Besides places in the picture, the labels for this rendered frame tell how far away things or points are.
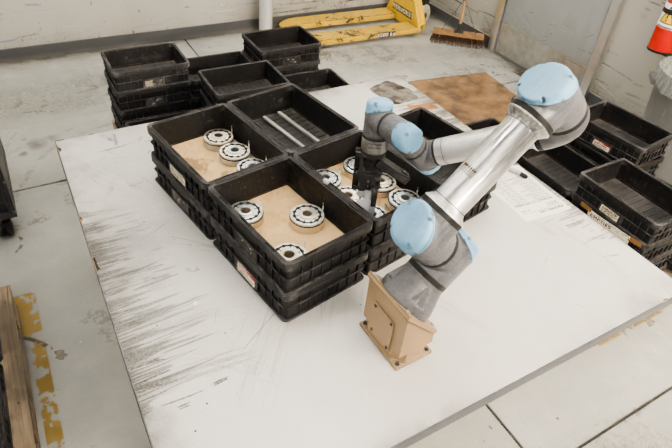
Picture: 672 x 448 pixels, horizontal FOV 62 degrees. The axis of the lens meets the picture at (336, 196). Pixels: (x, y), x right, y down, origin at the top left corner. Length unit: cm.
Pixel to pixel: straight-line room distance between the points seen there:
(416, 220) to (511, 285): 63
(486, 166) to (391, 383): 59
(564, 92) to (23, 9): 402
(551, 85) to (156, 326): 114
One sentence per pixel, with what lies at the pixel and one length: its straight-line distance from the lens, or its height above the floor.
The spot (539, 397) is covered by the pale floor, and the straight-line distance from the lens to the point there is 249.
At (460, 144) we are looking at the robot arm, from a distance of 151.
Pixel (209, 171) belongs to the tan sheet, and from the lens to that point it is 188.
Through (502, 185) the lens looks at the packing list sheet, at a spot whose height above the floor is 70.
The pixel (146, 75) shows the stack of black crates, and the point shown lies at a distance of 314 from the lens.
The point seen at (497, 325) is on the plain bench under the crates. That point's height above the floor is 70.
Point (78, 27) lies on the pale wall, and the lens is 481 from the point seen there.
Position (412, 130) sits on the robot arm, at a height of 119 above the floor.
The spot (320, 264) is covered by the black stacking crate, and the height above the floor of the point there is 87.
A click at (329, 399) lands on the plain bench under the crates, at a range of 145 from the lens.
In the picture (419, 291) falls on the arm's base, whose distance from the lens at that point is 138.
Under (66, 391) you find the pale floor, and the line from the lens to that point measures 242.
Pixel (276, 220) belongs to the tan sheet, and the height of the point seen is 83.
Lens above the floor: 192
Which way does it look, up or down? 38 degrees down
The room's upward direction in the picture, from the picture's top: 6 degrees clockwise
